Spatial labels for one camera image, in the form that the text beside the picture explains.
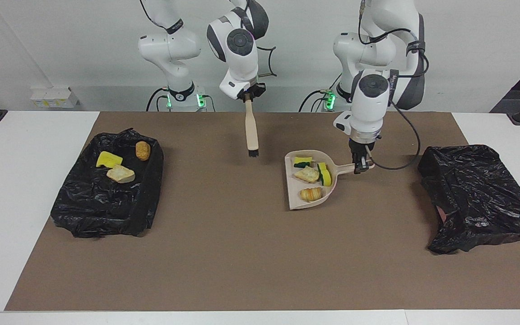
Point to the brown oval bread roll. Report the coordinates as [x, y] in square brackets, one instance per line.
[142, 151]

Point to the white wall power strip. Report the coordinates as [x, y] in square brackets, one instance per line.
[52, 97]

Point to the brown table mat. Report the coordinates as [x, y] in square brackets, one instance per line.
[242, 280]

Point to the box-shaped black bag bin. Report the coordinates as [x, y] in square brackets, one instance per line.
[97, 203]

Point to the striped croissant piece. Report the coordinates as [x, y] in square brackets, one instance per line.
[311, 194]

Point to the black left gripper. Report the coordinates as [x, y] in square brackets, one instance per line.
[362, 146]

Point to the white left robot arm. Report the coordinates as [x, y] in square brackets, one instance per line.
[370, 99]

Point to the notched yellow sponge piece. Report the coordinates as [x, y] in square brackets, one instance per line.
[109, 160]

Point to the beige plastic dustpan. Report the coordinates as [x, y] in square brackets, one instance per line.
[294, 194]

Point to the beige hand brush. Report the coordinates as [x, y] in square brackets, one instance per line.
[252, 131]

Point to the large pale bread chunk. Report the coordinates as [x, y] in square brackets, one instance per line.
[120, 174]

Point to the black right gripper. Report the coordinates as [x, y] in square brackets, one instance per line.
[253, 90]

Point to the crumpled black bag bin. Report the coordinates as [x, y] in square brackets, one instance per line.
[476, 194]

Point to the large yellow sponge piece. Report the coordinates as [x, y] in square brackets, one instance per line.
[325, 175]

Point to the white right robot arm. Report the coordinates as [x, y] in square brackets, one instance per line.
[239, 45]

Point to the small yellow sponge piece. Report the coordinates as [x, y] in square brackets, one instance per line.
[303, 161]

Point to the small pale bread chunk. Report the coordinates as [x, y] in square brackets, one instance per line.
[307, 174]

